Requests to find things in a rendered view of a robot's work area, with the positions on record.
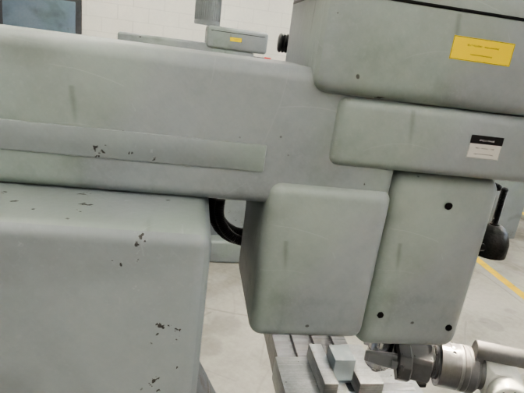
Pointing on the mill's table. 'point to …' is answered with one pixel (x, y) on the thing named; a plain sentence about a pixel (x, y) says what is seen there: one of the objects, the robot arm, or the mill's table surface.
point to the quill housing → (426, 257)
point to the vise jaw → (364, 373)
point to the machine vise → (324, 376)
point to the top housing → (415, 51)
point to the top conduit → (282, 43)
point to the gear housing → (428, 139)
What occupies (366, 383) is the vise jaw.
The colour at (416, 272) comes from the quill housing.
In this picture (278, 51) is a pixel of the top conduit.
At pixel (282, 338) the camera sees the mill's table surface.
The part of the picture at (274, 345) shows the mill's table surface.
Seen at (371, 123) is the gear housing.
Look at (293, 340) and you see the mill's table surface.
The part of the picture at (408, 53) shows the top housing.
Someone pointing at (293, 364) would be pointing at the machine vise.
